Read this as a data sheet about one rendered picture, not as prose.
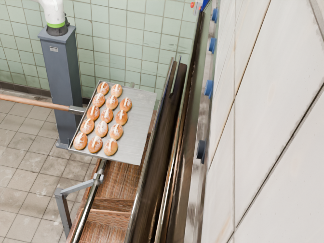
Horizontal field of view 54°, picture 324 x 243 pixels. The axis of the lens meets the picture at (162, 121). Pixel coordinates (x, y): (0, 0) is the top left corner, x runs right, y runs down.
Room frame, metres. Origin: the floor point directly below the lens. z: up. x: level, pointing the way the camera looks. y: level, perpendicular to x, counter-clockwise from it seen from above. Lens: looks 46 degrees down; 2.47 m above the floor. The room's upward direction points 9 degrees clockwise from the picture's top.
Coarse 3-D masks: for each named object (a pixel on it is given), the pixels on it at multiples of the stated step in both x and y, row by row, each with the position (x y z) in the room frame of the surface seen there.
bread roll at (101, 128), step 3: (99, 123) 1.11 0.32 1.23; (102, 123) 1.11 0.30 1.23; (105, 123) 1.12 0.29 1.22; (96, 126) 1.10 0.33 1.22; (99, 126) 1.09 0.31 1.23; (102, 126) 1.09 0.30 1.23; (105, 126) 1.10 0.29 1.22; (96, 129) 1.08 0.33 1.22; (99, 129) 1.07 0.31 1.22; (102, 129) 1.07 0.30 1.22; (105, 129) 1.08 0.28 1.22; (96, 132) 1.06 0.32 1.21; (99, 132) 1.06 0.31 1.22; (102, 132) 1.06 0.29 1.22; (105, 132) 1.07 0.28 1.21; (99, 135) 1.05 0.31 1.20; (102, 135) 1.05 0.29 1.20
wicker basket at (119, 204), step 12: (96, 168) 1.16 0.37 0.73; (108, 168) 1.27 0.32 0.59; (120, 168) 1.29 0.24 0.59; (132, 168) 1.30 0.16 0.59; (108, 180) 1.18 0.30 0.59; (132, 180) 1.21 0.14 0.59; (108, 192) 1.09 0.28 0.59; (120, 192) 1.10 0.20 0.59; (132, 192) 1.11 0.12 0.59; (96, 204) 0.94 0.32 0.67; (108, 204) 0.94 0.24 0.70; (120, 204) 0.94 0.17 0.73; (132, 204) 0.94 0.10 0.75
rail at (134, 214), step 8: (168, 72) 1.36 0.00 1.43; (168, 80) 1.30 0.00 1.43; (160, 104) 1.11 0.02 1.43; (160, 112) 1.05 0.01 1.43; (152, 136) 0.90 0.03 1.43; (152, 144) 0.86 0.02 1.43; (144, 168) 0.73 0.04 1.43; (144, 176) 0.69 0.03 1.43; (144, 184) 0.66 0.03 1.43; (136, 200) 0.59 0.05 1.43; (136, 208) 0.55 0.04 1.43; (136, 216) 0.53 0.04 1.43; (128, 232) 0.46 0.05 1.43; (128, 240) 0.44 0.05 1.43
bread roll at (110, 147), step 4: (108, 140) 1.01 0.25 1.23; (112, 140) 1.01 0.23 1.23; (108, 144) 0.98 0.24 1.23; (112, 144) 0.98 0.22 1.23; (116, 144) 1.00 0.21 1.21; (104, 148) 0.97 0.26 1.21; (108, 148) 0.96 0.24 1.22; (112, 148) 0.97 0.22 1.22; (116, 148) 0.98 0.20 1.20; (108, 152) 0.95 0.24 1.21; (112, 152) 0.95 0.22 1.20
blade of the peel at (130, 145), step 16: (128, 96) 1.40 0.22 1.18; (144, 96) 1.42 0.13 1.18; (128, 112) 1.27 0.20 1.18; (144, 112) 1.29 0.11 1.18; (80, 128) 1.10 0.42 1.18; (128, 128) 1.15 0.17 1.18; (144, 128) 1.17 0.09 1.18; (128, 144) 1.04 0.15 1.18; (144, 144) 1.06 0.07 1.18; (112, 160) 0.93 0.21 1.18; (128, 160) 0.94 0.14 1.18
